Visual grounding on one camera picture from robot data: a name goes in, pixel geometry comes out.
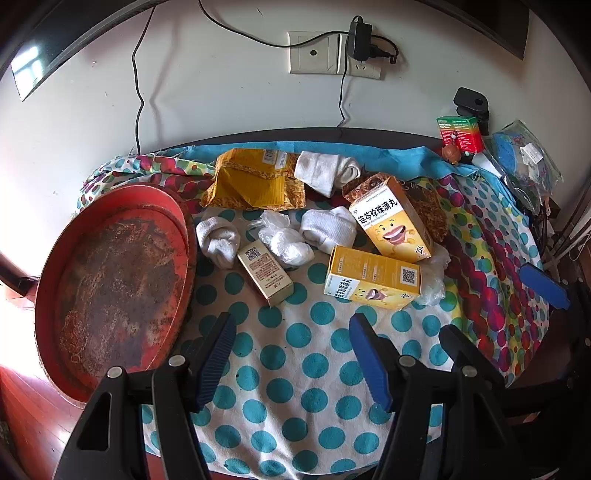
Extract green and red box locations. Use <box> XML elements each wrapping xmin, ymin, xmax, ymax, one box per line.
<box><xmin>436</xmin><ymin>115</ymin><xmax>485</xmax><ymax>155</ymax></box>

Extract white wall power outlet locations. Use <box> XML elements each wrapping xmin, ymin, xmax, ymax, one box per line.
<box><xmin>342</xmin><ymin>34</ymin><xmax>383</xmax><ymax>79</ymax></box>

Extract yellow foil packet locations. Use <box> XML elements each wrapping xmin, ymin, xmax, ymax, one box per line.
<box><xmin>199</xmin><ymin>148</ymin><xmax>306</xmax><ymax>212</ymax></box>

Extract small gold box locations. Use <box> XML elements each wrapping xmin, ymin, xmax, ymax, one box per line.
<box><xmin>237</xmin><ymin>240</ymin><xmax>294</xmax><ymax>308</ymax></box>

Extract white wall aerial socket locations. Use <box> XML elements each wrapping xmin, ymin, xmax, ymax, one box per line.
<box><xmin>288</xmin><ymin>31</ymin><xmax>343</xmax><ymax>75</ymax></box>

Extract plain blue cloth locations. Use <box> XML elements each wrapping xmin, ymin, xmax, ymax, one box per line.
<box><xmin>175</xmin><ymin>138</ymin><xmax>504</xmax><ymax>185</ymax></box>

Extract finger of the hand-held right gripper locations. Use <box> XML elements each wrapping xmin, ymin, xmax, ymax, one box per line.
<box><xmin>438</xmin><ymin>325</ymin><xmax>506</xmax><ymax>391</ymax></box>
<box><xmin>519</xmin><ymin>264</ymin><xmax>571</xmax><ymax>311</ymax></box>

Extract clear bag with blue item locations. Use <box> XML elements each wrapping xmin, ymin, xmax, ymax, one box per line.
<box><xmin>489</xmin><ymin>120</ymin><xmax>565</xmax><ymax>208</ymax></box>

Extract thick black cable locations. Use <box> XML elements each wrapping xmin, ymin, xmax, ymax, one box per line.
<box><xmin>131</xmin><ymin>0</ymin><xmax>158</xmax><ymax>155</ymax></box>

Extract brown snack packet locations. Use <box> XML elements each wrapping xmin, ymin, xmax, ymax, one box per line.
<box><xmin>342</xmin><ymin>172</ymin><xmax>448</xmax><ymax>245</ymax></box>

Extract thin black adapter cable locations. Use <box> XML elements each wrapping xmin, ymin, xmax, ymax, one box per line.
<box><xmin>336</xmin><ymin>65</ymin><xmax>352</xmax><ymax>129</ymax></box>

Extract white sock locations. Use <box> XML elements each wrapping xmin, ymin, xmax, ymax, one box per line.
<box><xmin>294</xmin><ymin>150</ymin><xmax>362</xmax><ymax>198</ymax></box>
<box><xmin>196</xmin><ymin>216</ymin><xmax>242</xmax><ymax>269</ymax></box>
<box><xmin>299</xmin><ymin>206</ymin><xmax>358</xmax><ymax>254</ymax></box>

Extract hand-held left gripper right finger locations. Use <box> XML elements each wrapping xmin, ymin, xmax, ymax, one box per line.
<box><xmin>348</xmin><ymin>313</ymin><xmax>539</xmax><ymax>480</ymax></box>

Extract black power adapter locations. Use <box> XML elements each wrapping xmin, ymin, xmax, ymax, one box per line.
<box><xmin>347</xmin><ymin>15</ymin><xmax>399</xmax><ymax>65</ymax></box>

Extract polka dot cloth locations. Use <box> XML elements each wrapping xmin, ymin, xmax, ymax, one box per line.
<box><xmin>74</xmin><ymin>148</ymin><xmax>555</xmax><ymax>476</ymax></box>

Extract black webcam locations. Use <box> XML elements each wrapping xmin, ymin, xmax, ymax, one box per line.
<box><xmin>453</xmin><ymin>87</ymin><xmax>491</xmax><ymax>134</ymax></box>

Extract thin black television cable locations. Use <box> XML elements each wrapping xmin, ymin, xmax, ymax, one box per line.
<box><xmin>198</xmin><ymin>0</ymin><xmax>354</xmax><ymax>47</ymax></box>

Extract clear plastic bag white contents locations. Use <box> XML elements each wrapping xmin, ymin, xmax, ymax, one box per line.
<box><xmin>249</xmin><ymin>210</ymin><xmax>315</xmax><ymax>268</ymax></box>

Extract black wall television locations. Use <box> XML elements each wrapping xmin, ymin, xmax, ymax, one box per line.
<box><xmin>0</xmin><ymin>0</ymin><xmax>529</xmax><ymax>102</ymax></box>

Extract round red worn tray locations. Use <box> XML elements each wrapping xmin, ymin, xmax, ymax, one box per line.
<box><xmin>34</xmin><ymin>184</ymin><xmax>199</xmax><ymax>403</ymax></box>

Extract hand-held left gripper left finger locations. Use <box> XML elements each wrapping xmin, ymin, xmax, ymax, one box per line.
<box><xmin>53</xmin><ymin>311</ymin><xmax>238</xmax><ymax>480</ymax></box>

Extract yellow cartoon medicine box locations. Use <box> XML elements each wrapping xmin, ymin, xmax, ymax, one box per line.
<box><xmin>348</xmin><ymin>178</ymin><xmax>434</xmax><ymax>263</ymax></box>
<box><xmin>324</xmin><ymin>246</ymin><xmax>422</xmax><ymax>311</ymax></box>

